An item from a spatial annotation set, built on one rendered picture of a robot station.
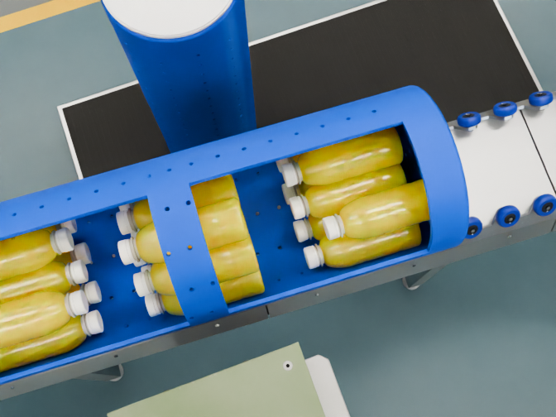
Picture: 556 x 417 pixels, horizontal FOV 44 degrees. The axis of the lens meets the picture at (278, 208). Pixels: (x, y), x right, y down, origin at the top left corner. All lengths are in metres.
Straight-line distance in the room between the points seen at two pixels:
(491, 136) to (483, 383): 1.06
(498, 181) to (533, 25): 1.36
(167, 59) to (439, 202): 0.65
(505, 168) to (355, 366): 1.01
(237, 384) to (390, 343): 1.34
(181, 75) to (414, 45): 1.08
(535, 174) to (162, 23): 0.78
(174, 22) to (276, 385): 0.74
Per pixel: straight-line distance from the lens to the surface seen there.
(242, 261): 1.11
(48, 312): 1.16
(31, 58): 2.65
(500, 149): 1.44
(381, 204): 1.14
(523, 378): 2.34
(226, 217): 1.07
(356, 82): 2.30
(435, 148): 1.07
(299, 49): 2.34
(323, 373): 1.07
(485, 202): 1.40
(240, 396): 0.95
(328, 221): 1.14
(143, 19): 1.40
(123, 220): 1.15
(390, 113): 1.10
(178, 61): 1.45
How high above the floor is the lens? 2.22
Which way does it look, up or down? 75 degrees down
